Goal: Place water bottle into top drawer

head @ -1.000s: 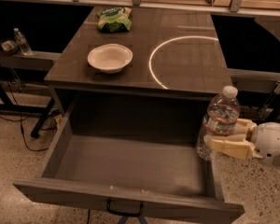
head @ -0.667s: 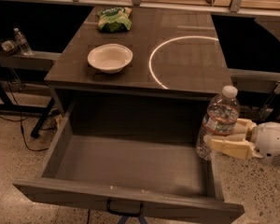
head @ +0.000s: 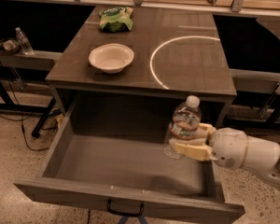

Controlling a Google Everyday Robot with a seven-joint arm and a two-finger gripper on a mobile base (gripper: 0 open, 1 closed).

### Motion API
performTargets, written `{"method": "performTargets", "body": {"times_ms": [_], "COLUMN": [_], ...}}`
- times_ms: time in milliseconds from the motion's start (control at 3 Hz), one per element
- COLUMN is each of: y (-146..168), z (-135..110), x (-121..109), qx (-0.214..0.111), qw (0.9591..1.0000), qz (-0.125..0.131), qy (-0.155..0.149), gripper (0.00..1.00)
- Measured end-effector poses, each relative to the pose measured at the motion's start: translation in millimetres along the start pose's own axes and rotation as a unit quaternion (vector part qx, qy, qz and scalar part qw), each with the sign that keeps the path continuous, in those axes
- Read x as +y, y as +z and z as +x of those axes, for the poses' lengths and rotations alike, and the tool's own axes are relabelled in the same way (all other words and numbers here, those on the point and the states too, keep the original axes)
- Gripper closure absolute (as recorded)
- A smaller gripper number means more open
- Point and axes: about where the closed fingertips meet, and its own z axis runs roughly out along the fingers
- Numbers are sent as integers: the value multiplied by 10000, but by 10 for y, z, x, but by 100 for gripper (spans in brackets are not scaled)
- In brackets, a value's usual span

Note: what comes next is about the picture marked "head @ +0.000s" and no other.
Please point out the small water bottle on shelf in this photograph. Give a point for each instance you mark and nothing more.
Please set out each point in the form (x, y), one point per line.
(24, 41)

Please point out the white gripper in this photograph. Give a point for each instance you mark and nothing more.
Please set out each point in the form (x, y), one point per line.
(230, 147)

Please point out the white paper bowl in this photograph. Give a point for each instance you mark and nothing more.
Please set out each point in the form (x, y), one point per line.
(111, 58)

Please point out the clear plastic water bottle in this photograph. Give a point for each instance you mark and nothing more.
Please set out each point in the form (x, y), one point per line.
(185, 122)

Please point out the grey side shelf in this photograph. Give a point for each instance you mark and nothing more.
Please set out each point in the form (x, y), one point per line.
(256, 81)
(40, 60)

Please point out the open grey top drawer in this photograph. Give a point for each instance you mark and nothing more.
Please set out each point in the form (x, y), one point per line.
(111, 146)

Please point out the grey side shelf right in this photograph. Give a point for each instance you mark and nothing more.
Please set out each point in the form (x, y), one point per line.
(256, 81)

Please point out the grey side shelf left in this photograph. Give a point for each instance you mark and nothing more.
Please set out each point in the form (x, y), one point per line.
(40, 60)

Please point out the grey wooden drawer cabinet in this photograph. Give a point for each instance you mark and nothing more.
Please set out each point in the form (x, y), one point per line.
(176, 53)

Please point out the round tape roll on shelf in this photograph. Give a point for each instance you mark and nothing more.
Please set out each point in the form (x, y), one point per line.
(9, 46)

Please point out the black drawer handle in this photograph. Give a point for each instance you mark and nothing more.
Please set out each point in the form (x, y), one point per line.
(123, 210)

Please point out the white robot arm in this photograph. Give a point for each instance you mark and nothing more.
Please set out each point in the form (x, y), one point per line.
(262, 158)

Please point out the green chip bag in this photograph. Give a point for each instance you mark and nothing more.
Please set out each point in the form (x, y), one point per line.
(116, 19)

